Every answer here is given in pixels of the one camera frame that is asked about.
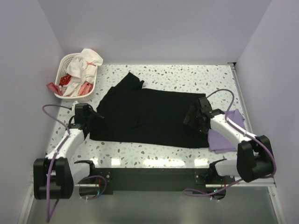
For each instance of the pink red garment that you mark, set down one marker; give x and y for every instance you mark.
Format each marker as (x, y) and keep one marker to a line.
(60, 89)

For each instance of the white t shirt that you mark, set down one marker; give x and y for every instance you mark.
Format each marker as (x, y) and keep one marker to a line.
(82, 70)

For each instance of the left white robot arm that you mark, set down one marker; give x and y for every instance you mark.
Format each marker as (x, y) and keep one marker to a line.
(54, 176)

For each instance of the aluminium frame rail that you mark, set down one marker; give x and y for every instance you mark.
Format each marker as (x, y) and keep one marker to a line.
(257, 182)

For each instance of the white laundry basket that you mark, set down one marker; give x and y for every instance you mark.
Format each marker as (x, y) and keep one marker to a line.
(61, 72)

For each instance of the black t shirt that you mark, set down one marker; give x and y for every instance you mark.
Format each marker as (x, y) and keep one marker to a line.
(131, 113)

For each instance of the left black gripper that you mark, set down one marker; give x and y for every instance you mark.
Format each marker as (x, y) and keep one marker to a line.
(96, 115)

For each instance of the folded purple t shirt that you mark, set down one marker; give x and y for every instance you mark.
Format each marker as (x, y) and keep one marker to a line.
(218, 143)

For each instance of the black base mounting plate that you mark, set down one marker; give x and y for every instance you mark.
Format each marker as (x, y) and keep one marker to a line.
(94, 189)

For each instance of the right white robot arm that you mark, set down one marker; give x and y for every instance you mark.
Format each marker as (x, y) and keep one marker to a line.
(255, 158)

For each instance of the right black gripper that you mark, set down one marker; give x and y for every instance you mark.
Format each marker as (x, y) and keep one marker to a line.
(192, 112)

